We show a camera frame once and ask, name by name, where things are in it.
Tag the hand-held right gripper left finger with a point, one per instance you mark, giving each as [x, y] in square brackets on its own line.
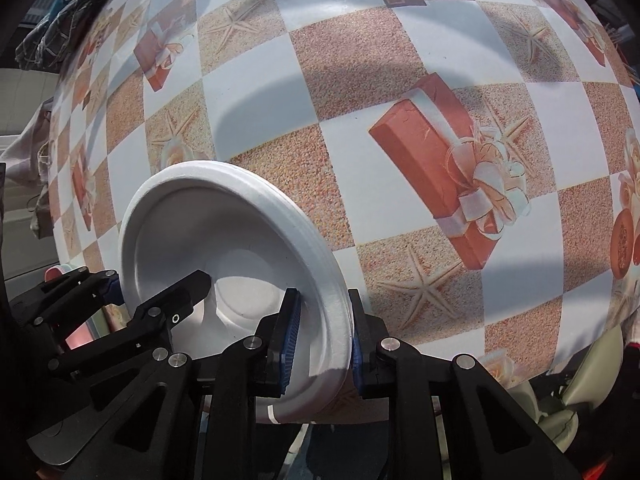
[291, 340]

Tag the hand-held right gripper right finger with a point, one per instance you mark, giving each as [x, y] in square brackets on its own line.
[356, 366]

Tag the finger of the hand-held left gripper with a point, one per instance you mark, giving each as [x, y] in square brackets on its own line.
[175, 300]
[112, 286]

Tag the pink square plate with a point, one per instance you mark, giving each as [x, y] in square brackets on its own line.
[80, 336]

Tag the white disposable plate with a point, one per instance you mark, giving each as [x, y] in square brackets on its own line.
[200, 220]

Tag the beige cloth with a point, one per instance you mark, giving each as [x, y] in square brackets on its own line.
[27, 155]

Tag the cream stool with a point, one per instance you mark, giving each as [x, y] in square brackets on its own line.
[590, 375]

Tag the printed checkered tablecloth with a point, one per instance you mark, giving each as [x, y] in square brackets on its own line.
[350, 110]

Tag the dark plaid cloth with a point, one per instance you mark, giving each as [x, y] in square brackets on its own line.
[60, 15]

